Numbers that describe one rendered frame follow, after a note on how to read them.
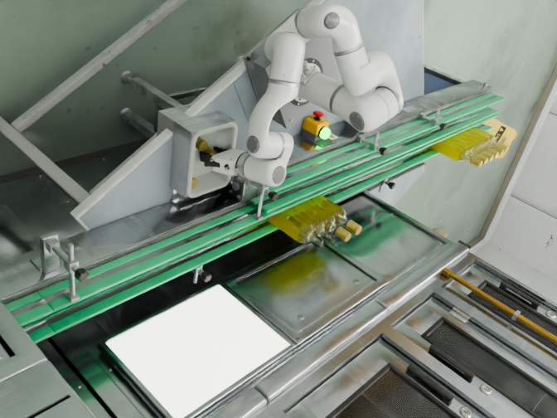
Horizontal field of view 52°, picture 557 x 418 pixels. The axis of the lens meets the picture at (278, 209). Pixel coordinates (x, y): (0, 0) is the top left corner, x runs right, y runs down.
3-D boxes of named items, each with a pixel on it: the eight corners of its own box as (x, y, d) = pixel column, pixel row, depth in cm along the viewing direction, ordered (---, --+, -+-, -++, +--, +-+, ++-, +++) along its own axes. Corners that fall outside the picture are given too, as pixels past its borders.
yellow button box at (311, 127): (299, 133, 212) (314, 142, 208) (302, 115, 208) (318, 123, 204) (311, 129, 216) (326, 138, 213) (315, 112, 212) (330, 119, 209)
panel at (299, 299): (97, 348, 151) (175, 436, 134) (97, 341, 150) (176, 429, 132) (313, 237, 211) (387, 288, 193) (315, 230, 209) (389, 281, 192)
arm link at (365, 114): (326, 94, 164) (368, 114, 155) (357, 75, 170) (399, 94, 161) (327, 121, 171) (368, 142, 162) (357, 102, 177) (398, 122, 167)
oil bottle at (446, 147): (423, 144, 268) (475, 171, 253) (426, 133, 265) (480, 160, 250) (428, 142, 272) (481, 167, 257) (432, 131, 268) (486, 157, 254)
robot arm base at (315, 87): (281, 76, 171) (317, 94, 162) (308, 47, 173) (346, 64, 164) (298, 109, 183) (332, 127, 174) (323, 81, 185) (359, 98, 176)
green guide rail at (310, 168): (253, 182, 182) (270, 194, 178) (254, 180, 182) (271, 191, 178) (490, 94, 298) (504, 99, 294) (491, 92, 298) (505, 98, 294)
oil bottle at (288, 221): (258, 215, 195) (303, 247, 184) (260, 201, 192) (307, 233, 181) (269, 210, 198) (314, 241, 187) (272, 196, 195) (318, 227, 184)
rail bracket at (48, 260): (29, 264, 146) (75, 315, 134) (24, 211, 137) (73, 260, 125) (47, 258, 149) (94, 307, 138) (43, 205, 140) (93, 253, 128)
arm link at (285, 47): (331, 89, 152) (307, 85, 166) (345, 7, 148) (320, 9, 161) (275, 80, 146) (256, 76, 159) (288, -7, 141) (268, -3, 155)
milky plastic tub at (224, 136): (169, 187, 174) (187, 201, 170) (174, 121, 162) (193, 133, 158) (212, 172, 186) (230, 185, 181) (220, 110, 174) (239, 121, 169)
